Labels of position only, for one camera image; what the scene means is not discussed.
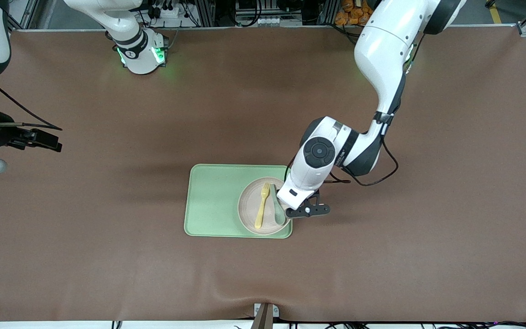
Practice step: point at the light green rectangular tray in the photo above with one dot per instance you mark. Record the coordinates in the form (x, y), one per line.
(213, 201)

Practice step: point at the yellow plastic fork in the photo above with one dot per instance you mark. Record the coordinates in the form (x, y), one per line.
(261, 210)

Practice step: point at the white power strip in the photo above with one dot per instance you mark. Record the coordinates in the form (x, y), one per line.
(167, 13)

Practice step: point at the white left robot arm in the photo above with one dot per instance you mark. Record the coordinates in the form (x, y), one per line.
(381, 55)

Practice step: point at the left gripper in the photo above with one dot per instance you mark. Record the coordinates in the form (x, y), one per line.
(278, 191)

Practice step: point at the brown table cover sheet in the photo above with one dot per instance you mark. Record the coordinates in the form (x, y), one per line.
(263, 114)

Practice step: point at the light green plastic spoon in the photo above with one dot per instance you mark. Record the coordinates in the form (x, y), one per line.
(279, 214)

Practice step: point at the aluminium frame post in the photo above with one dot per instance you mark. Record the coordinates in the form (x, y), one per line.
(204, 11)
(327, 11)

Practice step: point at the pile of orange bread rolls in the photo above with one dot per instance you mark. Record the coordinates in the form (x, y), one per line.
(352, 13)

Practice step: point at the round beige plate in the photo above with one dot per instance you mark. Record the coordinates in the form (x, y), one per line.
(249, 205)

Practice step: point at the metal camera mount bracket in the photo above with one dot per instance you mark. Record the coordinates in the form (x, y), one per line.
(265, 317)

